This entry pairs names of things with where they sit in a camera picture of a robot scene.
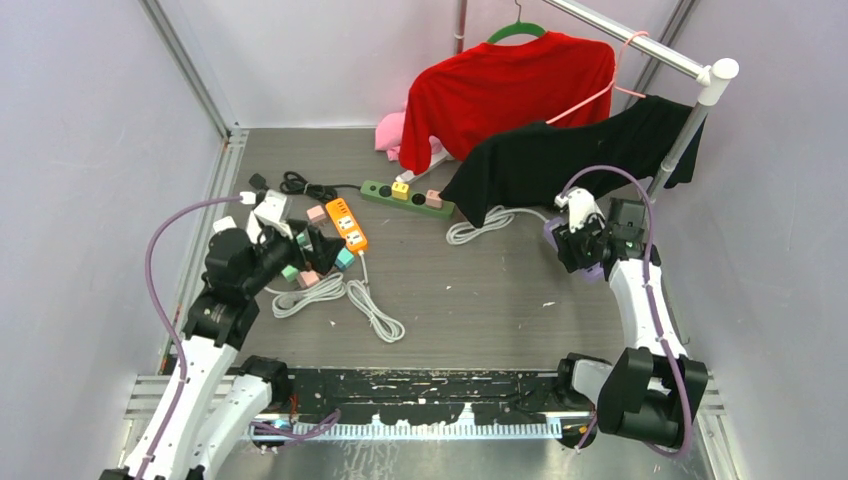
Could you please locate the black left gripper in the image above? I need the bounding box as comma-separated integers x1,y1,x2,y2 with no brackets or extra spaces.
241,219,343,296

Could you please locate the purple power strip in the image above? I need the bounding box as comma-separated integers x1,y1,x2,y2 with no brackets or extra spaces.
543,214,604,283

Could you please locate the orange power strip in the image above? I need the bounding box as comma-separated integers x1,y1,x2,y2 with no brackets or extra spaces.
325,198,369,254

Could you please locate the pink plug purple strip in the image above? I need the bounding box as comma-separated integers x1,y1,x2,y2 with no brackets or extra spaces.
306,205,329,226

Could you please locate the green power strip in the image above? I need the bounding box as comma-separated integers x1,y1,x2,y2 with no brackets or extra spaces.
360,181,455,219

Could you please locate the yellow plug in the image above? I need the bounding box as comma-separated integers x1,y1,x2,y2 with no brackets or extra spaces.
390,182,410,202

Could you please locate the small white power strip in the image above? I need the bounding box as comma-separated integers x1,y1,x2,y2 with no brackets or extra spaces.
212,216,237,234

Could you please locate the large white power strip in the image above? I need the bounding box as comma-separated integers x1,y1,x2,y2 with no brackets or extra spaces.
245,211,264,245

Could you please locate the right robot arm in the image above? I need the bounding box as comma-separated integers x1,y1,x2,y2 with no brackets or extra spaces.
544,188,708,455

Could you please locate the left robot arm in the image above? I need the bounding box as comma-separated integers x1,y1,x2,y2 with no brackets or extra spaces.
101,220,346,479

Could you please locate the black t-shirt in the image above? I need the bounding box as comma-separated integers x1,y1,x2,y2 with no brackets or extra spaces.
440,95,692,227

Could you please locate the pink cloth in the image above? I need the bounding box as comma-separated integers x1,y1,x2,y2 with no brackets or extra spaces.
374,105,447,164

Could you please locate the pink hanger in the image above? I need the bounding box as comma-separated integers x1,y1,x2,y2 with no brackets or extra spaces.
546,30,650,125

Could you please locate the red t-shirt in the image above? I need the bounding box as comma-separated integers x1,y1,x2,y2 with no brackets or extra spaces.
399,32,616,174

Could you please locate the metal clothes rack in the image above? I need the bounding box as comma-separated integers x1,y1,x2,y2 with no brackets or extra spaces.
397,0,741,203

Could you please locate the green hanger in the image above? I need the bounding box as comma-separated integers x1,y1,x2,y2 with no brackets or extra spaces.
486,0,547,44

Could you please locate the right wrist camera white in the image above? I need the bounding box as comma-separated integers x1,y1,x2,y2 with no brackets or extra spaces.
554,187,605,232

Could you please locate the large strip white cable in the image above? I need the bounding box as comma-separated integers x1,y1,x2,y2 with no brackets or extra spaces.
264,271,347,321

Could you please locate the black power cable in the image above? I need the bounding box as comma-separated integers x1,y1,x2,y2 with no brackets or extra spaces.
248,170,362,204

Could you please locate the purple strip white cable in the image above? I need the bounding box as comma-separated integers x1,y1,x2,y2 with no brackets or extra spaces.
445,203,551,247

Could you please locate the orange strip grey cable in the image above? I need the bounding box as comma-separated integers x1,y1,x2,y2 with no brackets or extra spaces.
345,251,407,344

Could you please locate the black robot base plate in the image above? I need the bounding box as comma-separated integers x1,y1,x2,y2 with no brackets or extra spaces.
266,368,593,426

